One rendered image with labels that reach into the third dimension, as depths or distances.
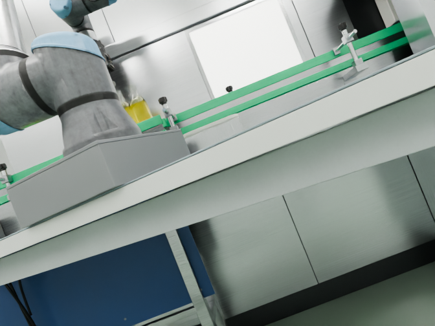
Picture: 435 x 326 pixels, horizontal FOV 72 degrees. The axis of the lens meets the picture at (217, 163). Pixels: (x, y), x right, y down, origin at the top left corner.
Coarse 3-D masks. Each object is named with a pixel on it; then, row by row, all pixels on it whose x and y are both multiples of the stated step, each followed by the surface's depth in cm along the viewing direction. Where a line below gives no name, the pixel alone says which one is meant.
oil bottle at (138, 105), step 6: (138, 96) 113; (132, 102) 113; (138, 102) 113; (144, 102) 113; (132, 108) 113; (138, 108) 113; (144, 108) 112; (138, 114) 113; (144, 114) 112; (150, 114) 115; (138, 120) 113
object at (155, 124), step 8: (144, 120) 102; (152, 120) 102; (160, 120) 102; (144, 128) 102; (152, 128) 102; (160, 128) 102; (48, 160) 103; (56, 160) 103; (32, 168) 103; (40, 168) 103; (16, 176) 103; (24, 176) 103; (0, 184) 104; (0, 192) 104; (0, 200) 104
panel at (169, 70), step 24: (264, 0) 126; (288, 24) 125; (144, 48) 128; (168, 48) 127; (192, 48) 127; (120, 72) 128; (144, 72) 128; (168, 72) 127; (192, 72) 127; (144, 96) 128; (168, 96) 127; (192, 96) 127
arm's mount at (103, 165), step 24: (96, 144) 44; (120, 144) 48; (144, 144) 53; (168, 144) 60; (48, 168) 49; (72, 168) 47; (96, 168) 45; (120, 168) 46; (144, 168) 51; (24, 192) 53; (48, 192) 50; (72, 192) 48; (96, 192) 46; (24, 216) 54; (48, 216) 51
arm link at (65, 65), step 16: (64, 32) 53; (32, 48) 54; (48, 48) 52; (64, 48) 52; (80, 48) 54; (96, 48) 57; (32, 64) 53; (48, 64) 52; (64, 64) 52; (80, 64) 53; (96, 64) 55; (32, 80) 53; (48, 80) 53; (64, 80) 52; (80, 80) 53; (96, 80) 54; (32, 96) 54; (48, 96) 54; (64, 96) 53; (48, 112) 57
